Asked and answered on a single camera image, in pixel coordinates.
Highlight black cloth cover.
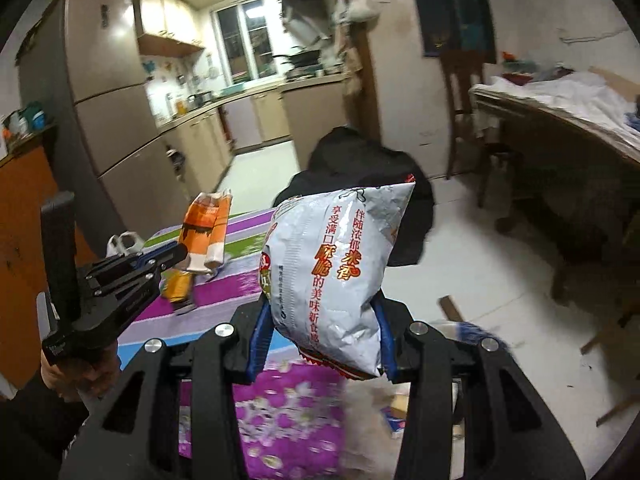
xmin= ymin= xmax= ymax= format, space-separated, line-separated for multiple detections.
xmin=276 ymin=126 xmax=435 ymax=267

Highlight beige refrigerator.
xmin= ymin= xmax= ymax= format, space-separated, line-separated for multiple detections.
xmin=17 ymin=0 xmax=188 ymax=238

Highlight beige kitchen base cabinets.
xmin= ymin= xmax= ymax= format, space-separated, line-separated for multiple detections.
xmin=157 ymin=72 xmax=356 ymax=196

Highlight purple floral tablecloth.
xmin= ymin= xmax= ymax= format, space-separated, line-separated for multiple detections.
xmin=117 ymin=208 xmax=351 ymax=480

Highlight yellow packet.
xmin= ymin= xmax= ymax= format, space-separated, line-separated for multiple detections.
xmin=162 ymin=269 xmax=196 ymax=311

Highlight dark wall hanging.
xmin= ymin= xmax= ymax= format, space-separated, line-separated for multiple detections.
xmin=405 ymin=0 xmax=498 ymax=63

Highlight orange wooden cabinet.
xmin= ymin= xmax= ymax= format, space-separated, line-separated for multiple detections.
xmin=0 ymin=125 xmax=88 ymax=391

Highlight light brown wooden chair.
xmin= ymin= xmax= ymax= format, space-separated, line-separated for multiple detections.
xmin=580 ymin=285 xmax=640 ymax=428

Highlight orange snack packet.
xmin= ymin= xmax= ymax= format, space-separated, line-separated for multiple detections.
xmin=180 ymin=189 xmax=234 ymax=275

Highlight white snack bag red print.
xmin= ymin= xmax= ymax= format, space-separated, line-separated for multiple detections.
xmin=257 ymin=181 xmax=417 ymax=380

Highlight white plastic bag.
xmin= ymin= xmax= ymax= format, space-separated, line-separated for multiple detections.
xmin=106 ymin=231 xmax=141 ymax=257

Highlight white cloth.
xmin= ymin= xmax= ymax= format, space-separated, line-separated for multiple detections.
xmin=487 ymin=67 xmax=640 ymax=151

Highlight person's left hand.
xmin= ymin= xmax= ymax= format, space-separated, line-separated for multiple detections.
xmin=40 ymin=345 xmax=122 ymax=403

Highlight black wok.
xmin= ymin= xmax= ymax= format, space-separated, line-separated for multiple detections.
xmin=274 ymin=49 xmax=322 ymax=70

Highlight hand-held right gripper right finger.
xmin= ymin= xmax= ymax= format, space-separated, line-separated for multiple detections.
xmin=372 ymin=295 xmax=586 ymax=480

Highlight dark wooden chair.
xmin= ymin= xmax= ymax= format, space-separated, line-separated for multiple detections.
xmin=440 ymin=50 xmax=521 ymax=208

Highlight translucent plastic bag blue print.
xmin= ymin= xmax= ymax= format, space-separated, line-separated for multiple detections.
xmin=342 ymin=320 xmax=503 ymax=480

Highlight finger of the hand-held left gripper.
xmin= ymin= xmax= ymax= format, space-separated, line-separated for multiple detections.
xmin=92 ymin=259 xmax=189 ymax=307
xmin=82 ymin=241 xmax=190 ymax=282

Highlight kitchen window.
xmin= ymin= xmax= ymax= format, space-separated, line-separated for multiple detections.
xmin=212 ymin=0 xmax=276 ymax=83

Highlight person's left forearm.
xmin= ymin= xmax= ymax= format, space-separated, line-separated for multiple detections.
xmin=0 ymin=375 xmax=93 ymax=480

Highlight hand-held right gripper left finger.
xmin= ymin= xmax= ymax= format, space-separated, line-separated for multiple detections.
xmin=60 ymin=297 xmax=275 ymax=480

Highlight beige kitchen wall cabinets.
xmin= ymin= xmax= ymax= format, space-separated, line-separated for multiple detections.
xmin=135 ymin=0 xmax=206 ymax=57

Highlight teal plastic container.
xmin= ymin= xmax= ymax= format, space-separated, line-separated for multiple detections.
xmin=22 ymin=101 xmax=53 ymax=133

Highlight dark wooden dining table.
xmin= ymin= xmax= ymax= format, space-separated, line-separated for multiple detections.
xmin=470 ymin=82 xmax=640 ymax=311

